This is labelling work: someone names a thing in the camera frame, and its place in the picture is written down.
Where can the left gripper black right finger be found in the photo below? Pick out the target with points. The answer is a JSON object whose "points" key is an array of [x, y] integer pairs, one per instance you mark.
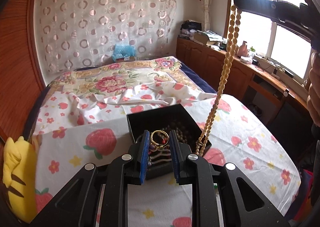
{"points": [[221, 194]]}

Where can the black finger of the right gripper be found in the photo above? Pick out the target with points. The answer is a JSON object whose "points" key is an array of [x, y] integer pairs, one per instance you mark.
{"points": [[284, 14]]}

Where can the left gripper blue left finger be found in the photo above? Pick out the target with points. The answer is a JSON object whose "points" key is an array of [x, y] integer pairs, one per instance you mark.
{"points": [[98, 192]]}

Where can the purple flower hair comb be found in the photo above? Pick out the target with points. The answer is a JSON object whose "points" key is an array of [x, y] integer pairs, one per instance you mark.
{"points": [[158, 154]]}

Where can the black square jewelry box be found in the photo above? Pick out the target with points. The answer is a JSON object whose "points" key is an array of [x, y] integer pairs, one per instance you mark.
{"points": [[166, 119]]}

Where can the person's right hand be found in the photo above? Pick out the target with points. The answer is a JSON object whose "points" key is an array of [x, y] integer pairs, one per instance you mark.
{"points": [[313, 100]]}

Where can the pink bottle on sill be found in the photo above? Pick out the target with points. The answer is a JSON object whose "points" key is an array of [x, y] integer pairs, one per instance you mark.
{"points": [[243, 50]]}

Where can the strawberry flower print cloth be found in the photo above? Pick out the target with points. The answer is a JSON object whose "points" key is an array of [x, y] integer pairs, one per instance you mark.
{"points": [[71, 132]]}

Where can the yellow plush toy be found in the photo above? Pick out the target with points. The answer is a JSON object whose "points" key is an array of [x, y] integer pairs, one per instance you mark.
{"points": [[19, 169]]}

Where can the wooden side cabinet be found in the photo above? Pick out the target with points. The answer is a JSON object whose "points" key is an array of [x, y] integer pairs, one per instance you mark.
{"points": [[263, 94]]}

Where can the stack of books and papers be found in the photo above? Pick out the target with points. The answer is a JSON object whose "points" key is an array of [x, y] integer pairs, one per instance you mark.
{"points": [[191, 30]]}

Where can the floral bed quilt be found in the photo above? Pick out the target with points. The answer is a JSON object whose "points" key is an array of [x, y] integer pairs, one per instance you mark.
{"points": [[114, 79]]}

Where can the blue plastic bag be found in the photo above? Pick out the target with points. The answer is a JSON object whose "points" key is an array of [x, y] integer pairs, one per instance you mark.
{"points": [[123, 52]]}

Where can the pink circle pattern curtain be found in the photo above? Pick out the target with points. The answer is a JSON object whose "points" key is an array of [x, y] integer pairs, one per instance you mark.
{"points": [[74, 34]]}

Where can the window with wooden frame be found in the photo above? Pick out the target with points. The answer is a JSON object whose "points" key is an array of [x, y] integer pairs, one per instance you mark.
{"points": [[284, 48]]}

